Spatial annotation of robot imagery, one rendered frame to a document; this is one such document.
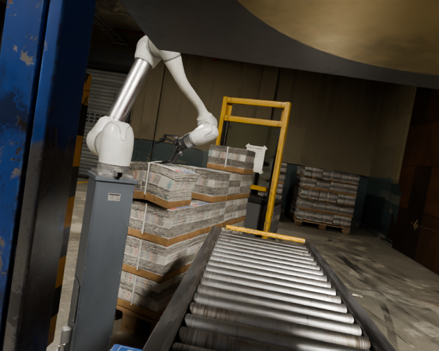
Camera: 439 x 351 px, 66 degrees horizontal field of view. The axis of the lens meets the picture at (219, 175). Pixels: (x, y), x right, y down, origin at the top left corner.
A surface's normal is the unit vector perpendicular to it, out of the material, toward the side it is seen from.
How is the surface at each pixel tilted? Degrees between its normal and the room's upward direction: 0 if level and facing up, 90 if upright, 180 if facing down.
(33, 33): 90
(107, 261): 90
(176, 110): 90
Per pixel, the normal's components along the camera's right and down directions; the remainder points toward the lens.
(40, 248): 0.98, 0.17
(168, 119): -0.09, 0.04
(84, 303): 0.52, 0.13
